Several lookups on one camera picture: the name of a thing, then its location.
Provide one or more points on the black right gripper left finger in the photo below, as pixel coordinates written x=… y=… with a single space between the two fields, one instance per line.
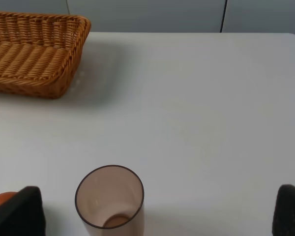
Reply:
x=23 y=214

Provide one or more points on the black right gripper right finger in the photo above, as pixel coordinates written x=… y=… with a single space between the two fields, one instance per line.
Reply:
x=283 y=223

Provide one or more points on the woven wicker basket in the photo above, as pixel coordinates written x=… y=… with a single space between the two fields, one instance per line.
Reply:
x=40 y=53

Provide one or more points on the orange peach fruit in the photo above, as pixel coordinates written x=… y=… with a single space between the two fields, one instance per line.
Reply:
x=6 y=196

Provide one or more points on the translucent brown plastic cup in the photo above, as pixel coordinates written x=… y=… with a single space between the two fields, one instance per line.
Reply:
x=110 y=202

